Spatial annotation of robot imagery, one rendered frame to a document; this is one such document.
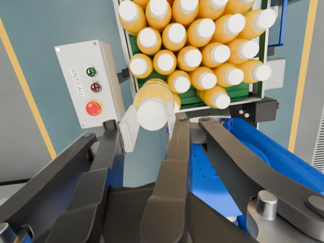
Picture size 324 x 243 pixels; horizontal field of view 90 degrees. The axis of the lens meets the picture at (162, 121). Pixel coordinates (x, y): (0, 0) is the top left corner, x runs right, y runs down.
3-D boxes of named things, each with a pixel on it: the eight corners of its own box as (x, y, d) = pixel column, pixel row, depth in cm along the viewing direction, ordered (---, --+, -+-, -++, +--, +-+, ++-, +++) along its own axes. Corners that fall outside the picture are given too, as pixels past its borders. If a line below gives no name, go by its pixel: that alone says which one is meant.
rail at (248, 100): (141, 115, 57) (141, 117, 54) (141, 113, 57) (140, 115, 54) (256, 99, 56) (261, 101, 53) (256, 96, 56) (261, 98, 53)
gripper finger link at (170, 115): (167, 116, 14) (175, 115, 14) (165, 99, 21) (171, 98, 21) (170, 147, 15) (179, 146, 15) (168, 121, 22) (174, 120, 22)
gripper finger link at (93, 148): (120, 155, 13) (85, 161, 13) (129, 131, 18) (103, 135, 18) (115, 140, 13) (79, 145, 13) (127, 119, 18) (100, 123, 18)
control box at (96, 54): (95, 116, 52) (80, 129, 42) (75, 49, 45) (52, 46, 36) (126, 112, 52) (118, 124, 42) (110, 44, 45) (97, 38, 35)
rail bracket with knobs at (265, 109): (235, 114, 63) (249, 124, 53) (235, 96, 61) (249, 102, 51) (260, 111, 63) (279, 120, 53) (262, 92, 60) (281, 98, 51)
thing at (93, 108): (89, 115, 41) (87, 117, 40) (85, 101, 40) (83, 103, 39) (103, 114, 41) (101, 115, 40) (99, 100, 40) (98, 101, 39)
